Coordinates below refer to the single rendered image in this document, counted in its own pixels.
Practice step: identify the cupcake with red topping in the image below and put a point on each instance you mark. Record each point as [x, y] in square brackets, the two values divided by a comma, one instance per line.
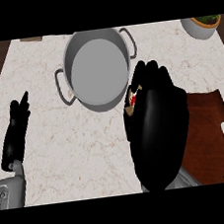
[133, 99]

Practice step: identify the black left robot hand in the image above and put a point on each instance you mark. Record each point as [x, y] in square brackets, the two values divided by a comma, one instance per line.
[15, 136]

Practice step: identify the grey metal pot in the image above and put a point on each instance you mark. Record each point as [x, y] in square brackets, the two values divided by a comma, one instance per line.
[97, 71]

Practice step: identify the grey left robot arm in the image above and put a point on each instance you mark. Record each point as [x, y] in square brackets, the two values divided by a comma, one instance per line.
[11, 191]

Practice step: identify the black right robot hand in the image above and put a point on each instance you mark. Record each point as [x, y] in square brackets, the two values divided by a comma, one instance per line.
[159, 128]

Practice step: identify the tan flat block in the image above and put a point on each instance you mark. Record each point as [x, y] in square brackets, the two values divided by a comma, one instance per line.
[31, 39]

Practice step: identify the brown wooden tray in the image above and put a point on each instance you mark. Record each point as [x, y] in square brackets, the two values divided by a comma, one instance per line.
[211, 138]

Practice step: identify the white potted plant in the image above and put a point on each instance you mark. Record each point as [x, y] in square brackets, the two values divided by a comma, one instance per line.
[203, 25]

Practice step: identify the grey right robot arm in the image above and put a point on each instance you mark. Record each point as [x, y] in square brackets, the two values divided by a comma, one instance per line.
[188, 179]

